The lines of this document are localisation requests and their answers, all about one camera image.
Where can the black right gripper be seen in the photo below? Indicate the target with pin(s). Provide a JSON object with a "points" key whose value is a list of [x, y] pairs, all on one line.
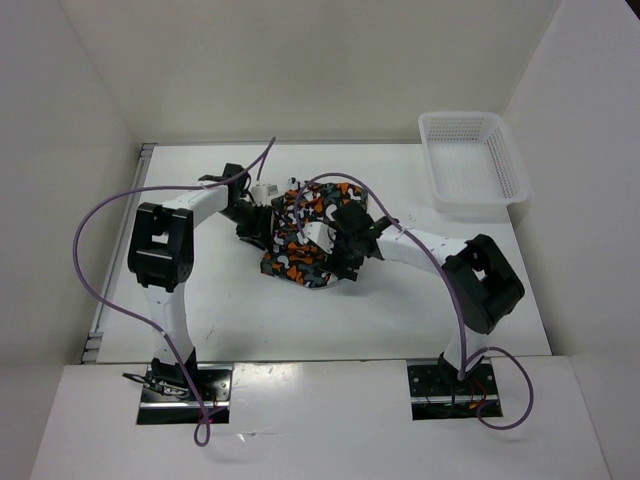
{"points": [[334, 261]]}

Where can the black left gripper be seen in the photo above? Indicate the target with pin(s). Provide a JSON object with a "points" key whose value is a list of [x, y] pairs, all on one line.
{"points": [[259, 233]]}

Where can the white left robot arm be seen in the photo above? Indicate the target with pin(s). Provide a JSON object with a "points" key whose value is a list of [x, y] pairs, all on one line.
{"points": [[162, 256]]}

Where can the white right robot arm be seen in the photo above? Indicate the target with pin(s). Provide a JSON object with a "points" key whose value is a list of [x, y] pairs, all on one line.
{"points": [[481, 282]]}

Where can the white perforated plastic basket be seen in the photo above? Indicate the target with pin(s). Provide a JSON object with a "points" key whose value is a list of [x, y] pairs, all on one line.
{"points": [[472, 161]]}

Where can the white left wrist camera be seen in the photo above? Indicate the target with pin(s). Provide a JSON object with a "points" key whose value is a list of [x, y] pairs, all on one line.
{"points": [[263, 194]]}

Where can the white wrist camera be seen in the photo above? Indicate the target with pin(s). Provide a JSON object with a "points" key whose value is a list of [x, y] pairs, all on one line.
{"points": [[320, 235], [263, 194]]}

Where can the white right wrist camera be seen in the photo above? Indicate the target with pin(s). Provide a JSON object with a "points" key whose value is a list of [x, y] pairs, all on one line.
{"points": [[320, 235]]}

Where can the aluminium table edge rail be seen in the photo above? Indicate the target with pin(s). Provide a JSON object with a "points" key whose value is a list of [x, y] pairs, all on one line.
{"points": [[95, 334]]}

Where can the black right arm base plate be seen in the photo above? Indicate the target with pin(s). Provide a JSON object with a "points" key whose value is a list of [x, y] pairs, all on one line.
{"points": [[437, 395]]}

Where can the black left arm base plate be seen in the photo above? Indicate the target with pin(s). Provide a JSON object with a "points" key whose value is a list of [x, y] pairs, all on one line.
{"points": [[164, 404]]}

